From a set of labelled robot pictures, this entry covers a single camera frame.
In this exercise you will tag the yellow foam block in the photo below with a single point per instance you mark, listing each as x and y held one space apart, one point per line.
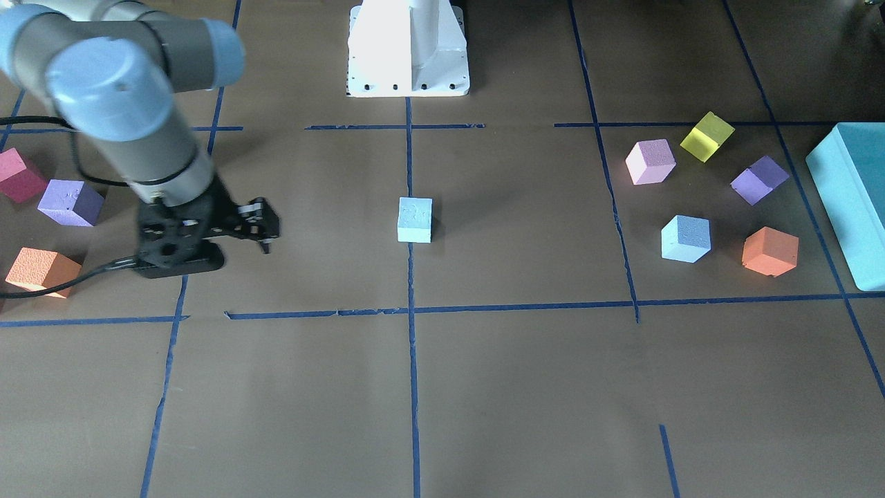
707 137

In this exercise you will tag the pink foam block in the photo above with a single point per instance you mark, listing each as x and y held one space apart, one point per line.
650 161

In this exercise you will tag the crimson foam block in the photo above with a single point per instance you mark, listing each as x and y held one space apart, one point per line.
20 179

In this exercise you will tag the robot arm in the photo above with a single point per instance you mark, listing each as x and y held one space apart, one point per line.
110 70

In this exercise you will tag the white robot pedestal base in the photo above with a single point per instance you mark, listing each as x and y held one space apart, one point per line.
407 49

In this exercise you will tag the purple foam block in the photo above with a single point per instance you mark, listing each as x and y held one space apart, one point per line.
71 203
759 179

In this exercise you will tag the light blue foam block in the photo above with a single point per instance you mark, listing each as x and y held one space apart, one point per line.
686 239
414 224

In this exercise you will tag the orange foam block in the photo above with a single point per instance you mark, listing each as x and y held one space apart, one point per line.
37 270
770 252

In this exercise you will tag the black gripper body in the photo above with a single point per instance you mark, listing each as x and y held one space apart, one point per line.
222 207

